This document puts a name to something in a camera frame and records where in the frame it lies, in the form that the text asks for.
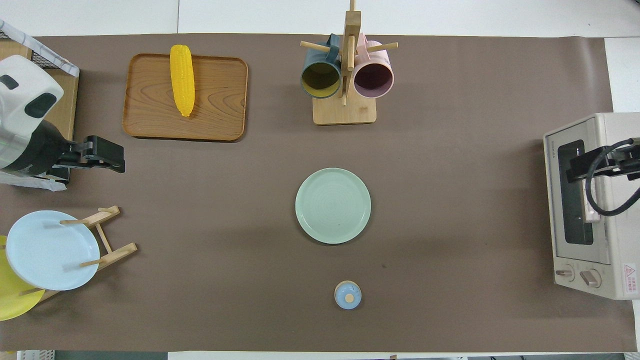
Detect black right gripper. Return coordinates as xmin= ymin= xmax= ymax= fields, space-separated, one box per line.
xmin=566 ymin=142 xmax=640 ymax=183

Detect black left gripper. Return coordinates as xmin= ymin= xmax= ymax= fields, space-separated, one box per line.
xmin=7 ymin=119 xmax=126 ymax=184

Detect toaster oven glass door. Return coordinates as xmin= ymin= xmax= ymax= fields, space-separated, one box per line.
xmin=544 ymin=116 xmax=613 ymax=266

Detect yellow corn cob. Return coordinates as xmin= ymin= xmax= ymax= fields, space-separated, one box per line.
xmin=170 ymin=44 xmax=195 ymax=117

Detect pale green plate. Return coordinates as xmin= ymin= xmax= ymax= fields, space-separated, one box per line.
xmin=295 ymin=167 xmax=372 ymax=245

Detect beige toaster oven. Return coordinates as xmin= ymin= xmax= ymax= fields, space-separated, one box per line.
xmin=543 ymin=112 xmax=640 ymax=301

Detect white crumpled sheet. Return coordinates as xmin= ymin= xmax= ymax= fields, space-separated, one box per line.
xmin=0 ymin=171 xmax=68 ymax=192

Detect light blue plate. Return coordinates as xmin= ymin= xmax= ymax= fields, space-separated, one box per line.
xmin=5 ymin=210 xmax=101 ymax=291

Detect wooden plate rack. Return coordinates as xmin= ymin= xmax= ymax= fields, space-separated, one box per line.
xmin=0 ymin=205 xmax=138 ymax=303

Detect brown table mat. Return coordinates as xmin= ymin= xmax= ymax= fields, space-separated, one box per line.
xmin=0 ymin=34 xmax=638 ymax=352

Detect brown wooden tray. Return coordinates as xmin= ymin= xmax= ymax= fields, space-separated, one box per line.
xmin=122 ymin=53 xmax=249 ymax=143

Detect yellow plate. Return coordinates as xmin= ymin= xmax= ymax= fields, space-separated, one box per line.
xmin=0 ymin=235 xmax=46 ymax=322

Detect pink mug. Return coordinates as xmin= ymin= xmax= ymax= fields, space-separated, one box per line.
xmin=353 ymin=33 xmax=395 ymax=99

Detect wooden mug rack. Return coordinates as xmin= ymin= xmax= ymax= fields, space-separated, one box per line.
xmin=300 ymin=0 xmax=399 ymax=126

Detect dark blue mug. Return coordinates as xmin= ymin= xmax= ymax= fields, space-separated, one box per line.
xmin=300 ymin=34 xmax=342 ymax=100

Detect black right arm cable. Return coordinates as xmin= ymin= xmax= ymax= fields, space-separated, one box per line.
xmin=585 ymin=139 xmax=640 ymax=217

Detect wooden shelf with wire basket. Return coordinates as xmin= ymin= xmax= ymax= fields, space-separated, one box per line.
xmin=0 ymin=30 xmax=80 ymax=183

